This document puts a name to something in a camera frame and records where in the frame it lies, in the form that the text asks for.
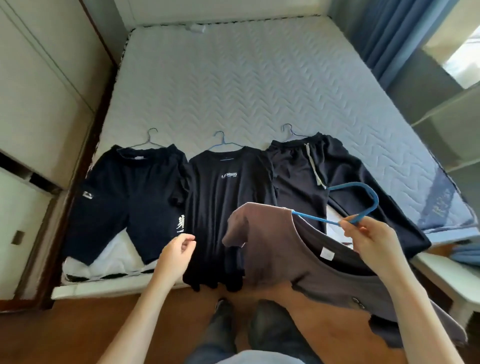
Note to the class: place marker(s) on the person's right hand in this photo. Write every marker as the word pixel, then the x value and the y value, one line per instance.
pixel 377 243

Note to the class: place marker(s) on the person's left hand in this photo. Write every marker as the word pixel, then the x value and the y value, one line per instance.
pixel 170 260

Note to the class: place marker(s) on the person's left thumb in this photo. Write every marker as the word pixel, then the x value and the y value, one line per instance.
pixel 185 237

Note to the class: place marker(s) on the person's right thumb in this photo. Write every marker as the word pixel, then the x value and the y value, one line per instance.
pixel 347 229

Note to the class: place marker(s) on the thick blue clothes hanger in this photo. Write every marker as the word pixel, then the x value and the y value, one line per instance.
pixel 371 193

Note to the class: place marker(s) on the person's left forearm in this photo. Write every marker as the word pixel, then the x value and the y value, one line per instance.
pixel 138 322

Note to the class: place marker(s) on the person's right forearm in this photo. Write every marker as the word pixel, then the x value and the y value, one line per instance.
pixel 420 315

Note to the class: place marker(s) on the black t-shirt with chest print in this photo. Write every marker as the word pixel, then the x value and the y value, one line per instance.
pixel 221 210

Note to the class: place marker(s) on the brown t-shirt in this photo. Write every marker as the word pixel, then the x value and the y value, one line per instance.
pixel 285 255

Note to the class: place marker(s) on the navy shorts with white print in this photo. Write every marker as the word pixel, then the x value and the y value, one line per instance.
pixel 123 198

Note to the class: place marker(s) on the person's dark shoe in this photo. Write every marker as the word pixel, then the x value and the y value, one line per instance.
pixel 224 307

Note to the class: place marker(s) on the white side table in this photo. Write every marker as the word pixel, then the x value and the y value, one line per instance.
pixel 446 279

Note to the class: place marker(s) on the folded blue cloth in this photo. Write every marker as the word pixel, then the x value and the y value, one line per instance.
pixel 467 254

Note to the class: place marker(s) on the person's jeans legs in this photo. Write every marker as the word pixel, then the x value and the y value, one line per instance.
pixel 270 330

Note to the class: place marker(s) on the person's white shirt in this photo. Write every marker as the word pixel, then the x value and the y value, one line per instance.
pixel 262 358

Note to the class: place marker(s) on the white quilted mattress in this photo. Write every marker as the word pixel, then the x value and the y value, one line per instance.
pixel 247 86

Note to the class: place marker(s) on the white wardrobe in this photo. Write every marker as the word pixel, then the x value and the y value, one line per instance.
pixel 41 112

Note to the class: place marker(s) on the blue curtain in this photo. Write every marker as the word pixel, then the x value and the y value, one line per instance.
pixel 393 33

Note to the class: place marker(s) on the white mattress label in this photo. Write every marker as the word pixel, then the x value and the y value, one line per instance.
pixel 196 28

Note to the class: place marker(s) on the window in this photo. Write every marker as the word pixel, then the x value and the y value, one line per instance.
pixel 457 48

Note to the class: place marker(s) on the white headboard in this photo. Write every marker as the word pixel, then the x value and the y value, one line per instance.
pixel 225 11

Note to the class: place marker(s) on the white bed frame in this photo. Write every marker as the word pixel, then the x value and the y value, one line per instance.
pixel 112 289

